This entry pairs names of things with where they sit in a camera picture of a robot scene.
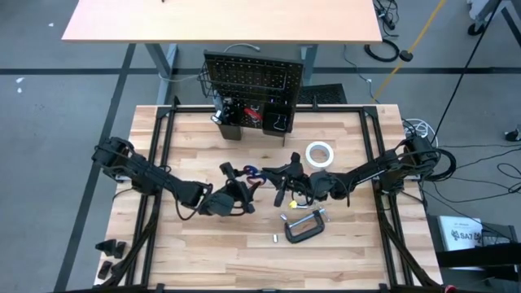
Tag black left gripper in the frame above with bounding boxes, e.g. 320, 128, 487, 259
198, 160, 263, 217

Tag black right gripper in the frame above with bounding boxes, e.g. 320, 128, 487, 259
261, 151, 326, 209

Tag blue orange handled scissors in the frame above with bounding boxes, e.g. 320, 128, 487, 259
243, 164, 268, 185

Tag black C-clamp silver screw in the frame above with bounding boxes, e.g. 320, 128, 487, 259
283, 208, 331, 245

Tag red T-handle hex key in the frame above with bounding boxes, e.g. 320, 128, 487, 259
243, 107, 264, 122

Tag grey torpedo level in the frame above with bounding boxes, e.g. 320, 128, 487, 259
210, 97, 229, 119

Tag white tape roll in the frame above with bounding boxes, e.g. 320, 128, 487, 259
304, 140, 335, 168

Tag wide black pegboard bin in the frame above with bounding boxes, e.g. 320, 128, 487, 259
262, 101, 295, 138

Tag tall black pegboard bin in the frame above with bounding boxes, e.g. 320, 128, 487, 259
217, 103, 243, 142

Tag black perforated mat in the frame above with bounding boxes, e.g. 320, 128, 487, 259
299, 83, 348, 105

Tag black metal pegboard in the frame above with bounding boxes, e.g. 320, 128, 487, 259
202, 50, 305, 147

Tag light wooden desk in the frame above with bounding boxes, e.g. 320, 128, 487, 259
60, 0, 383, 106

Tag white printed box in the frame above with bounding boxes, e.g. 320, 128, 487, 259
437, 214, 485, 252

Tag black equipment cart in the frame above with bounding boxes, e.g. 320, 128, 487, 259
426, 213, 521, 293

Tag black aluminium table frame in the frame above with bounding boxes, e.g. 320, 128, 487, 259
93, 95, 445, 293

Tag black wire basket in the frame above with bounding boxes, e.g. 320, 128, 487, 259
197, 60, 289, 100

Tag thin black cable white plug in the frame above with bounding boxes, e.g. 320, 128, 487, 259
343, 43, 379, 103

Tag grey white cable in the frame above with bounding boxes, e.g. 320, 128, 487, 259
221, 42, 262, 54

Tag white coiled cable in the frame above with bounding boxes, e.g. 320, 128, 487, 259
401, 117, 439, 142

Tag black coiled cable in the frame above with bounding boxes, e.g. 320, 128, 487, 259
364, 38, 402, 63

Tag black power strip cables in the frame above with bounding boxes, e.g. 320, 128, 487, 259
372, 0, 400, 32

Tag thin black diagonal cable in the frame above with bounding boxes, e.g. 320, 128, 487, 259
433, 0, 504, 135

